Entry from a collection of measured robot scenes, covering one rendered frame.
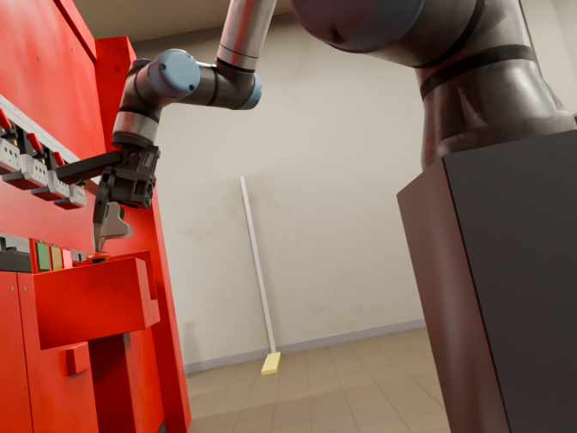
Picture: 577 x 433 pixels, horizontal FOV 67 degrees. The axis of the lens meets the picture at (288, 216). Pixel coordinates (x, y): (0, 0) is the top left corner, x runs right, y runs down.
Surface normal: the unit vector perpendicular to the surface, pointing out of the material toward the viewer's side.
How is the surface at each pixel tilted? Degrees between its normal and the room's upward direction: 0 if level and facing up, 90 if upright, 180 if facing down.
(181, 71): 101
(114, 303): 90
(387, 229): 90
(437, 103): 72
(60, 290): 90
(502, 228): 90
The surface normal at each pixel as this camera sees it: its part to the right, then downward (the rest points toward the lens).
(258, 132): -0.03, -0.14
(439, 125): -0.92, -0.18
